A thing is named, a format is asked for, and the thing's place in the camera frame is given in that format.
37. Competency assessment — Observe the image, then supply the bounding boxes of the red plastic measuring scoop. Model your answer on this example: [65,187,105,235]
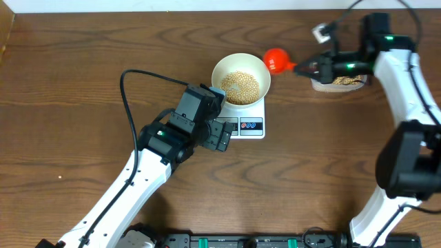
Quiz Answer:
[263,48,297,75]

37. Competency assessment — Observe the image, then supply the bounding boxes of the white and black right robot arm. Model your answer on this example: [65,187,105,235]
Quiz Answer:
[294,13,440,247]

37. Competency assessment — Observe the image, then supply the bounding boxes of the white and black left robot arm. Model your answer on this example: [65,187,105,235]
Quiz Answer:
[55,120,234,247]

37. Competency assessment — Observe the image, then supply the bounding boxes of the white digital kitchen scale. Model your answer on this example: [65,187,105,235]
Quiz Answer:
[216,99,266,139]

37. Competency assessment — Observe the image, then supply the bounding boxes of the soybeans in bowl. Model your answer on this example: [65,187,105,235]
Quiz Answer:
[220,71,260,105]

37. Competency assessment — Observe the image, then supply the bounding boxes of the cream ceramic bowl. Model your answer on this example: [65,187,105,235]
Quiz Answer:
[212,53,271,110]

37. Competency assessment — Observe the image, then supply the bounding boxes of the pile of soybeans in container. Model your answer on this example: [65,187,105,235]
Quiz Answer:
[333,76,364,85]

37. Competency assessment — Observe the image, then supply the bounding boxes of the clear plastic container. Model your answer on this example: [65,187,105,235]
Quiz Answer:
[311,75,367,93]

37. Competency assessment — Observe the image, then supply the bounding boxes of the black mounting rail with clamps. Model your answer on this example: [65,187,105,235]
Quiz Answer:
[120,223,423,248]

